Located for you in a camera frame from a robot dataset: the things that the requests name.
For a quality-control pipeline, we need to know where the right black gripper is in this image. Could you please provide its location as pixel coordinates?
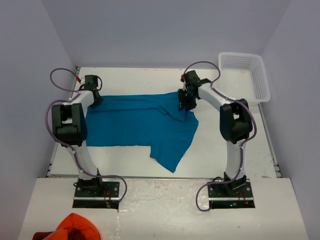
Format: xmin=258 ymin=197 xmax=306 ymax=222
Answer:
xmin=178 ymin=88 xmax=198 ymax=112

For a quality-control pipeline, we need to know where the blue t shirt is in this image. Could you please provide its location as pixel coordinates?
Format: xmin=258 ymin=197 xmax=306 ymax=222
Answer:
xmin=85 ymin=92 xmax=199 ymax=173

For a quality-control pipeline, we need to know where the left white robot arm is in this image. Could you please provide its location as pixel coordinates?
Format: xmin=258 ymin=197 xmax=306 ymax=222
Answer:
xmin=51 ymin=75 xmax=104 ymax=197

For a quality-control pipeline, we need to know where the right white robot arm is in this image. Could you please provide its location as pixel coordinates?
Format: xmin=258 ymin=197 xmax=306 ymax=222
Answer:
xmin=178 ymin=70 xmax=256 ymax=197

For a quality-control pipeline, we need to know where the white plastic basket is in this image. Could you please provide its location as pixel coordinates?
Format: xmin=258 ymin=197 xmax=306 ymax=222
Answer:
xmin=215 ymin=52 xmax=271 ymax=105

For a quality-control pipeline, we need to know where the orange t shirt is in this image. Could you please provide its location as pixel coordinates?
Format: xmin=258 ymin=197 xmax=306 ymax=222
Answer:
xmin=49 ymin=213 xmax=102 ymax=240

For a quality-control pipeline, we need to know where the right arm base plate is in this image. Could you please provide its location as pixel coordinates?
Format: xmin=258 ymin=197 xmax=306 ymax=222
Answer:
xmin=207 ymin=180 xmax=256 ymax=210

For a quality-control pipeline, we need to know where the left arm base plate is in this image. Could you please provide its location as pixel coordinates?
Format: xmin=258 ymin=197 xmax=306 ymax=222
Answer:
xmin=72 ymin=178 xmax=120 ymax=210

